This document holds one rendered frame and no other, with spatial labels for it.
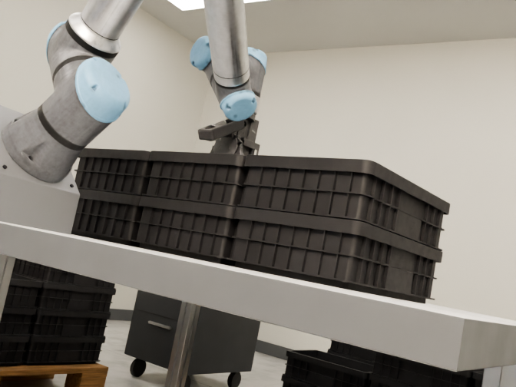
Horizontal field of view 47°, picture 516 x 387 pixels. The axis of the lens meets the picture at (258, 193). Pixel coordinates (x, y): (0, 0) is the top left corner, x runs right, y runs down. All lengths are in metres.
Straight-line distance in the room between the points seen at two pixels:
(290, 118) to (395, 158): 1.13
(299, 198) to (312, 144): 4.22
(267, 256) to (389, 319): 0.68
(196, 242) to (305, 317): 0.78
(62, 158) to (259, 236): 0.41
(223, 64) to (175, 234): 0.39
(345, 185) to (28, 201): 0.60
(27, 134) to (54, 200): 0.14
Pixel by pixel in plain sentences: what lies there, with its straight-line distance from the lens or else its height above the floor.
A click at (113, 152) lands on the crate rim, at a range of 1.55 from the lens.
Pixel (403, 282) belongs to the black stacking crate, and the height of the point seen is 0.73.
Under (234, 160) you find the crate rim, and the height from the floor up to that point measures 0.92.
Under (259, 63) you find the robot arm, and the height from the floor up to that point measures 1.17.
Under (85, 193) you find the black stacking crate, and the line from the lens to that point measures 1.60.
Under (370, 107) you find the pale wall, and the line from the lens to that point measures 5.20.
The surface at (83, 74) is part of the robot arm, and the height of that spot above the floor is 0.99.
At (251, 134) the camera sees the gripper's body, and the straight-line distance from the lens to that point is 1.42.
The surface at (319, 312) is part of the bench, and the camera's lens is 0.52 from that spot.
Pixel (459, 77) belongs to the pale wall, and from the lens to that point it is 5.02.
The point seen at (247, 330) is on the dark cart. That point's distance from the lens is 3.50.
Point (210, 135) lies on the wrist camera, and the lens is 1.31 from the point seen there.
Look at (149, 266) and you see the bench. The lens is 0.64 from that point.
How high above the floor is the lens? 0.71
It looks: 7 degrees up
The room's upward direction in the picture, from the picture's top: 11 degrees clockwise
